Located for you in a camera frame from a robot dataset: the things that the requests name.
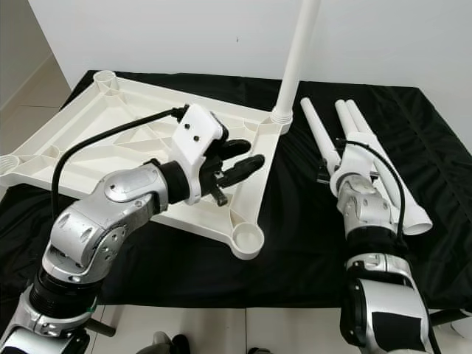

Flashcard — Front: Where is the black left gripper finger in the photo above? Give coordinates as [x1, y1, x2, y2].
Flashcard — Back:
[225, 153, 266, 185]
[218, 139, 254, 159]

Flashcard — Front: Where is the white plastic table leg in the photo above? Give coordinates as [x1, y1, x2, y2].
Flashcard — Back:
[345, 99, 434, 237]
[271, 0, 322, 126]
[300, 97, 344, 178]
[335, 100, 362, 141]

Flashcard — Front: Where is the white plastic table top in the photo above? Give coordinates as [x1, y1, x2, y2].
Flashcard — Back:
[0, 70, 291, 261]

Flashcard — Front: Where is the grey robot foot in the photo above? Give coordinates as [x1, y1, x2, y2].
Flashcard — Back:
[151, 332, 190, 354]

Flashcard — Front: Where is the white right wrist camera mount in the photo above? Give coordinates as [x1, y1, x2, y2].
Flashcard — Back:
[330, 133, 378, 191]

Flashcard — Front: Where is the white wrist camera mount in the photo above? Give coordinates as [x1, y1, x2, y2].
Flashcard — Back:
[172, 103, 226, 206]
[330, 133, 378, 191]

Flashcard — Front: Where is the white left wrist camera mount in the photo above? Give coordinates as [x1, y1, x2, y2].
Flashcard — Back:
[172, 103, 226, 206]

